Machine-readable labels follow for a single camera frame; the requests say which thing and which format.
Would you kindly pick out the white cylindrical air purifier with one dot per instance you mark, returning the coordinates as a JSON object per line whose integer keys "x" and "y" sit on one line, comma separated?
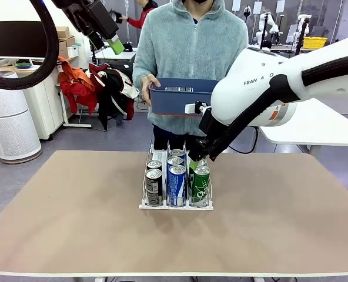
{"x": 9, "y": 123}

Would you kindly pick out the white work table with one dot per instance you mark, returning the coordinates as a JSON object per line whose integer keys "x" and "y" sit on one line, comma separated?
{"x": 118, "y": 54}

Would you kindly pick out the black cap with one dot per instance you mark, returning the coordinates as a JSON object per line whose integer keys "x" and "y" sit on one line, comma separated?
{"x": 128, "y": 47}

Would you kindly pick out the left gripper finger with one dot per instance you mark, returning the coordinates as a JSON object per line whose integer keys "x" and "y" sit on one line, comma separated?
{"x": 116, "y": 47}
{"x": 96, "y": 41}

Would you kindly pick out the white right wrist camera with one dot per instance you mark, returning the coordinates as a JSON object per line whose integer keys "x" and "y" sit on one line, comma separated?
{"x": 190, "y": 108}

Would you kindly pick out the white plastic storage box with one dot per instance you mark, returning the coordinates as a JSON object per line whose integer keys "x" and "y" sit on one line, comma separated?
{"x": 73, "y": 51}

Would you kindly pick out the person's right forearm fleece sleeve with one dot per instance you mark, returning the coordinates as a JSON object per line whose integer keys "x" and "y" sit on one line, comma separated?
{"x": 138, "y": 70}

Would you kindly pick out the person's right hand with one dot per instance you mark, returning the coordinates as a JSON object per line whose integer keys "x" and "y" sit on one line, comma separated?
{"x": 146, "y": 85}

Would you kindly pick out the person in teal fleece jacket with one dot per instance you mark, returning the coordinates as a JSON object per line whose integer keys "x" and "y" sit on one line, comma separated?
{"x": 191, "y": 50}

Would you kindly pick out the yellow plastic crate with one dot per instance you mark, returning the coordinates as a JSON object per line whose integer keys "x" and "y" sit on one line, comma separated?
{"x": 315, "y": 42}

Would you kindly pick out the black computer monitor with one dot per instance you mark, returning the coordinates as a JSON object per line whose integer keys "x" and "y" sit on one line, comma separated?
{"x": 15, "y": 38}

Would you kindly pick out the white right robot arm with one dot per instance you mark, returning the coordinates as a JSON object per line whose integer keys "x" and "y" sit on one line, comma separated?
{"x": 250, "y": 73}

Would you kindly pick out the large white rounded table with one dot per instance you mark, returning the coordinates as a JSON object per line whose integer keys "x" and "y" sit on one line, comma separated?
{"x": 324, "y": 129}

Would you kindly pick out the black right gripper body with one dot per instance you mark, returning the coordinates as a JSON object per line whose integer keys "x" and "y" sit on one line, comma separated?
{"x": 203, "y": 147}

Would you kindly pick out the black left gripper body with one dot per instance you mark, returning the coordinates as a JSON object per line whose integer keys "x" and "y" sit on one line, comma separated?
{"x": 100, "y": 17}

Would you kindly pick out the black tripod pole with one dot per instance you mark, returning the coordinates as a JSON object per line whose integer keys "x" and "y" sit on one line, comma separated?
{"x": 301, "y": 35}

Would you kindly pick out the white cabinet desk wooden top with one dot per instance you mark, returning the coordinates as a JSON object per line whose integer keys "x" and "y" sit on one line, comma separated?
{"x": 41, "y": 102}

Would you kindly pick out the white lab robot arm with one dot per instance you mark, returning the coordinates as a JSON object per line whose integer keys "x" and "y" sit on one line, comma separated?
{"x": 304, "y": 17}
{"x": 274, "y": 28}

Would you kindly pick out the white metal desk leg frame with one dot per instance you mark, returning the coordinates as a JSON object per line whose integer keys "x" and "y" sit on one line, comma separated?
{"x": 65, "y": 111}

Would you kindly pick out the person in red hoodie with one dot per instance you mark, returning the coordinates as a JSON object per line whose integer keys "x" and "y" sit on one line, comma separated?
{"x": 138, "y": 22}

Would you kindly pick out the black red white jacket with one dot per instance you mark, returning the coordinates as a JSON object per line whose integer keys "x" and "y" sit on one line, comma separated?
{"x": 112, "y": 88}

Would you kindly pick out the brown cardboard box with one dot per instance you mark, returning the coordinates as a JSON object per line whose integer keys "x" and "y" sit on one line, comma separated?
{"x": 63, "y": 32}
{"x": 70, "y": 41}
{"x": 63, "y": 48}

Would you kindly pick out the orange red jacket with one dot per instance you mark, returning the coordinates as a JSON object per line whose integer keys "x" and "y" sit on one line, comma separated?
{"x": 77, "y": 88}

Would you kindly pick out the green and blue dish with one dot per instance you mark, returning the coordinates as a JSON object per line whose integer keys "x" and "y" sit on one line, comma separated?
{"x": 23, "y": 65}

